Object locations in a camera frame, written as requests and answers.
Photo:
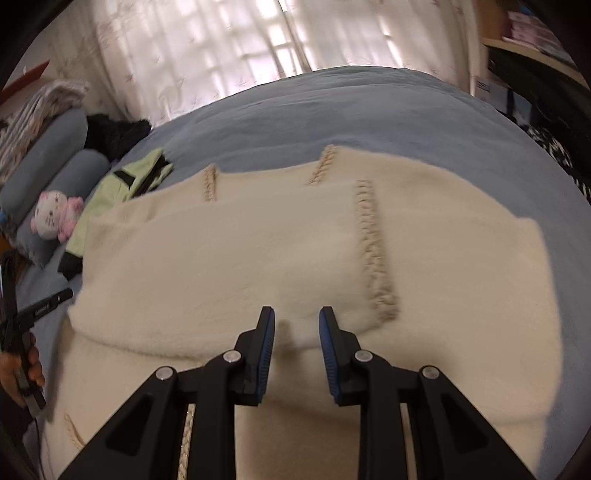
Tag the green and black garment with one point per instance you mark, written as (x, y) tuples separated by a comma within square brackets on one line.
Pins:
[(123, 184)]

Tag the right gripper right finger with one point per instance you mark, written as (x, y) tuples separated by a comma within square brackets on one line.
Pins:
[(414, 424)]

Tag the white floral curtain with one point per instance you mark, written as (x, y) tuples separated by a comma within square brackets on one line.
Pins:
[(158, 60)]

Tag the pink boxes on shelf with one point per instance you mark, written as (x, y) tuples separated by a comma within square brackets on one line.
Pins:
[(529, 29)]

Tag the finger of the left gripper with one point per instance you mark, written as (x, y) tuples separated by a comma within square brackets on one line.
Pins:
[(38, 310)]

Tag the blue bed blanket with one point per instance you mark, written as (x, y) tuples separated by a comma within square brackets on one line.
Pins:
[(400, 113)]

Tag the pink white cat plush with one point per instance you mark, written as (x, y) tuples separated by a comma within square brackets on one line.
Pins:
[(56, 215)]

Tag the cream fuzzy cardigan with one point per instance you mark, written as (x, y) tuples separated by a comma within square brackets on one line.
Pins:
[(421, 265)]

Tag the blue rolled pillow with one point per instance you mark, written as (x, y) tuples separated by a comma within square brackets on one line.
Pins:
[(64, 137), (76, 179)]

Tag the black clothing pile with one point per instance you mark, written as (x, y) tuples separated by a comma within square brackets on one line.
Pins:
[(113, 139)]

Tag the red wall shelf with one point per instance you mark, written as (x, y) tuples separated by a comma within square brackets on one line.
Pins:
[(24, 80)]

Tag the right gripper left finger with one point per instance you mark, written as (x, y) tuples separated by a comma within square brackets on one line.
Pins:
[(142, 439)]

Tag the wooden wall shelf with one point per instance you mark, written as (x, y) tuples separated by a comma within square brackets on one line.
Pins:
[(492, 26)]

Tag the folded floral quilt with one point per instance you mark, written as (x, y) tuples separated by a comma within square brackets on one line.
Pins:
[(25, 126)]

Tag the lower blue rolled pillow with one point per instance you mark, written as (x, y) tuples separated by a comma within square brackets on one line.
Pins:
[(76, 179)]

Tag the upper blue rolled pillow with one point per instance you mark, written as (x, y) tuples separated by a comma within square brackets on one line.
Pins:
[(64, 137)]

